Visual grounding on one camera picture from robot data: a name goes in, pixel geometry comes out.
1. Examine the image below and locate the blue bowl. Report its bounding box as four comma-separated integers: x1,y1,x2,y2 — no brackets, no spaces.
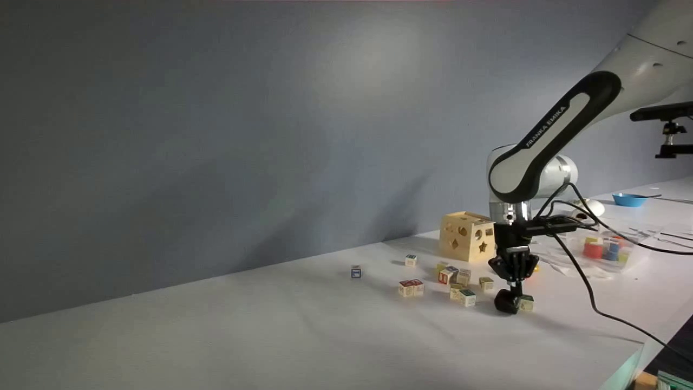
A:
613,194,644,208

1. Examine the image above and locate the small grey toy block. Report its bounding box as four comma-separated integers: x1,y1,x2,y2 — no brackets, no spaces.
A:
348,266,363,280

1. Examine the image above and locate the small wooden toy block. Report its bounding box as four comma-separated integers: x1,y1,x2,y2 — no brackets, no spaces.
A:
479,277,494,293

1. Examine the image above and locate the wooden shape sorter cube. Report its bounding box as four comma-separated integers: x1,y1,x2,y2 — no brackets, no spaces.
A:
440,212,496,265

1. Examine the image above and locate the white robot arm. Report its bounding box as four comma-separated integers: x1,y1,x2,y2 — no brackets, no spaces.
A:
486,0,693,302

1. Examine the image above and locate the multicolour toy block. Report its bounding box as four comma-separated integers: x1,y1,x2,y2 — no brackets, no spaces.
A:
435,266,458,287

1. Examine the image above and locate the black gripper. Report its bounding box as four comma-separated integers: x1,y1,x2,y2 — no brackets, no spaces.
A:
489,223,536,297

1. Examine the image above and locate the clear plastic container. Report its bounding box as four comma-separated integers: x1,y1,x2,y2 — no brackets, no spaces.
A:
577,234,632,268

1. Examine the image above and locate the black camera stand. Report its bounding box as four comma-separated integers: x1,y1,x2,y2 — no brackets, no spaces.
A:
630,103,693,158

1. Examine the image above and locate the green white toy block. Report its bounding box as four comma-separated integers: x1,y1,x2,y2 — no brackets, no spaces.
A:
447,288,476,307

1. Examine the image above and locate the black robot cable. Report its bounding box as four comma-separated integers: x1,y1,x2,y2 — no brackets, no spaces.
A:
527,180,693,364

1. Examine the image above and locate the small green white block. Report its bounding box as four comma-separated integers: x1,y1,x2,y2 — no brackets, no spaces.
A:
520,294,535,313

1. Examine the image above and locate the small white toy block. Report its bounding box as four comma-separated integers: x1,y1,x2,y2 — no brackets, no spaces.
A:
404,254,417,268

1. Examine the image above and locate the red white toy block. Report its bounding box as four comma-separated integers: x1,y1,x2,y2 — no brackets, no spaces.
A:
399,280,423,297

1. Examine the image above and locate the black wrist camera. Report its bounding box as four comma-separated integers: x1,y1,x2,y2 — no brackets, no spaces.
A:
526,214,586,237

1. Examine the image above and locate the black round object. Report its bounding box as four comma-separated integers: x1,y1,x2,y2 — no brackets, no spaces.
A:
494,290,520,315

